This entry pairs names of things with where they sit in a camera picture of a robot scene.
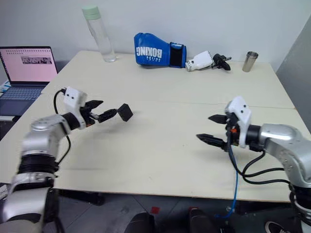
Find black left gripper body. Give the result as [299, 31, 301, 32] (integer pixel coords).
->
[81, 106, 101, 127]

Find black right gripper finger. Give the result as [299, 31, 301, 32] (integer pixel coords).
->
[207, 114, 228, 125]
[196, 133, 229, 152]

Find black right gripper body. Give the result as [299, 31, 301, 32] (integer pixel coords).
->
[225, 113, 241, 147]

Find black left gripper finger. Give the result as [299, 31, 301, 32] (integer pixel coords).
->
[85, 99, 104, 110]
[97, 108, 120, 124]

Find small black box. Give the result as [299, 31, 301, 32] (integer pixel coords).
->
[117, 103, 134, 122]

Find blue Ethernet cable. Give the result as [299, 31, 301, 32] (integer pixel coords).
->
[214, 135, 241, 219]

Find black gripper gadget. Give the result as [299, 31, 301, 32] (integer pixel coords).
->
[211, 53, 232, 72]

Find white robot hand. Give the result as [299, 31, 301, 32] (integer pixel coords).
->
[185, 50, 215, 72]

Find steel cup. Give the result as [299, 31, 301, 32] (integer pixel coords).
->
[242, 50, 259, 73]

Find clear bottle with green lid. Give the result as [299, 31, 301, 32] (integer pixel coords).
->
[81, 5, 117, 63]

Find blue boxing glove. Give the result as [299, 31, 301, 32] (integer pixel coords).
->
[133, 32, 188, 69]

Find open laptop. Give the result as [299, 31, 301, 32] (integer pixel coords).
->
[0, 46, 59, 117]

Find dark rounded shoe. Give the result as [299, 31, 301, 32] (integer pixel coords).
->
[124, 211, 156, 233]
[188, 208, 217, 233]

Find grey partition panel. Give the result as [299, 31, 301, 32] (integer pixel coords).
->
[275, 16, 311, 135]

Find black white sneaker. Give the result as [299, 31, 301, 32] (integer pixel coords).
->
[264, 220, 289, 233]

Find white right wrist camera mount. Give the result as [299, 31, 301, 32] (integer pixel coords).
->
[224, 96, 252, 149]

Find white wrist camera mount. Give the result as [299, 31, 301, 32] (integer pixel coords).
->
[224, 96, 252, 149]
[62, 85, 88, 128]

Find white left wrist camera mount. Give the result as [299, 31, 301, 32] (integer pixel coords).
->
[62, 85, 88, 128]

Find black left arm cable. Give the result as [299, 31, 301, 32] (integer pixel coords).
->
[53, 88, 71, 164]

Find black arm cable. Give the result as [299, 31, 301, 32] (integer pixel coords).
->
[53, 88, 71, 164]
[241, 143, 292, 185]

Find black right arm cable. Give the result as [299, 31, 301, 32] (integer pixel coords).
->
[241, 143, 292, 185]

